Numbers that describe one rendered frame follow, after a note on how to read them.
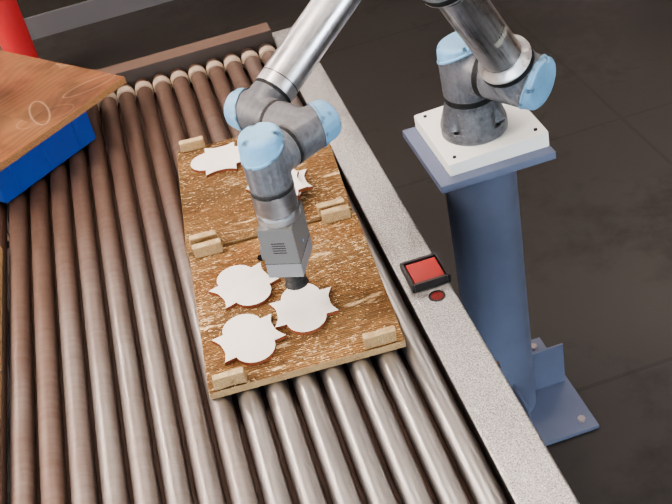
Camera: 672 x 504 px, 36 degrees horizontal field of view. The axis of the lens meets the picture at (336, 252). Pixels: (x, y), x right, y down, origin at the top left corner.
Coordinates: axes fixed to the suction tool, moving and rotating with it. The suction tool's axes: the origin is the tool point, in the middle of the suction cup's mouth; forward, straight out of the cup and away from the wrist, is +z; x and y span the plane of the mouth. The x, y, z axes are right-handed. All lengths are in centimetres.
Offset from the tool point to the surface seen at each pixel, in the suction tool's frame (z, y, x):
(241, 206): 6.7, -33.6, -20.5
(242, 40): 6, -111, -39
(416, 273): 7.4, -10.4, 19.6
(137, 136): 8, -68, -57
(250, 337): 5.9, 8.0, -8.2
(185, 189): 7, -41, -35
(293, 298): 5.9, -2.3, -2.3
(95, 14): 96, -341, -201
